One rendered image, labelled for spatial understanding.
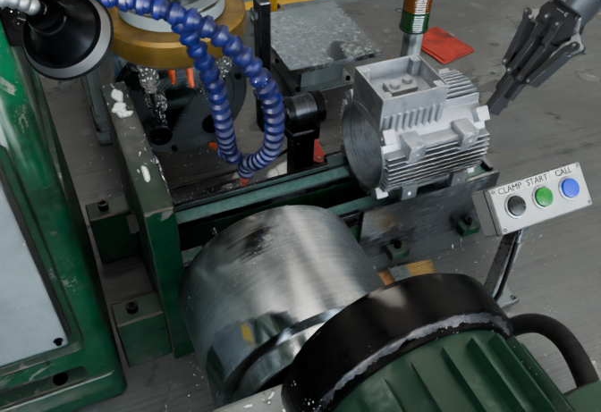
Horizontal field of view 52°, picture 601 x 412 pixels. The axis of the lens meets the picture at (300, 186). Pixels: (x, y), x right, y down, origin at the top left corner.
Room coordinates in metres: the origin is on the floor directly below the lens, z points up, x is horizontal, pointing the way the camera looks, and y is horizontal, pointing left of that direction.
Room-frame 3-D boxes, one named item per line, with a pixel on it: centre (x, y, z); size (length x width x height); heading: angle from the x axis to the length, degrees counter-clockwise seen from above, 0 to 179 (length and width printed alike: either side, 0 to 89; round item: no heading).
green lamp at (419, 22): (1.22, -0.23, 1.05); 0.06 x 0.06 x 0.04
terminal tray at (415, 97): (0.85, -0.16, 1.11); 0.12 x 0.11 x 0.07; 114
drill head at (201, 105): (1.02, 0.27, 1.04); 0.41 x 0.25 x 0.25; 25
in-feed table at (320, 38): (1.37, -0.02, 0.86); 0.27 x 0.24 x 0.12; 25
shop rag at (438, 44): (1.53, -0.38, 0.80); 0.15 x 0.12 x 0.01; 37
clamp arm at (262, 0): (0.89, 0.07, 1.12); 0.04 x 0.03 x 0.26; 115
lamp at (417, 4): (1.22, -0.23, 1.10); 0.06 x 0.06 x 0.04
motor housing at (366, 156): (0.87, -0.19, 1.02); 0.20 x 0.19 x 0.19; 114
